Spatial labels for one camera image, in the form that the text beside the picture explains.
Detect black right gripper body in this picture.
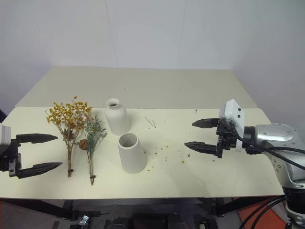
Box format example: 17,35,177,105
215,117,239,159

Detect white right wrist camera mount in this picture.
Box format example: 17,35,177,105
219,99,246,153

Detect dark rounded shape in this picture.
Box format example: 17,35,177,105
111,215,131,229

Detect orange floor mat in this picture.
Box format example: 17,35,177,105
237,202,288,229

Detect thin loose twig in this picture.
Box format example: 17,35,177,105
144,116,157,130

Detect black table frame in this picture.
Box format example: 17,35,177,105
0,195,286,221

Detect yellow dried flower bunch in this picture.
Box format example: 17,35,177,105
45,96,93,178

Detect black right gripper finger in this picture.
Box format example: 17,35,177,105
192,118,220,130
184,141,219,157

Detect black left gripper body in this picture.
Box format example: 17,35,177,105
0,139,21,173

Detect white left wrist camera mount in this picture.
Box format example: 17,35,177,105
0,124,12,146

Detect black floor cables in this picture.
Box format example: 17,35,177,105
240,195,286,229

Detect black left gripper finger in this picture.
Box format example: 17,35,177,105
9,162,63,180
16,134,59,145

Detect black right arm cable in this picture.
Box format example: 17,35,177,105
234,135,305,171

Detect silver metal clamp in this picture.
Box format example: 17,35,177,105
78,214,90,226

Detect white conical vase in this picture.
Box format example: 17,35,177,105
117,133,147,174

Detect white bottle-shaped vase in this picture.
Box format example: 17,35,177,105
104,97,131,137

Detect green dried flower bunch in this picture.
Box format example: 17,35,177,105
78,114,108,187

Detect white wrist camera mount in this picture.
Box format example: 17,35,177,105
0,124,12,146
219,99,246,153

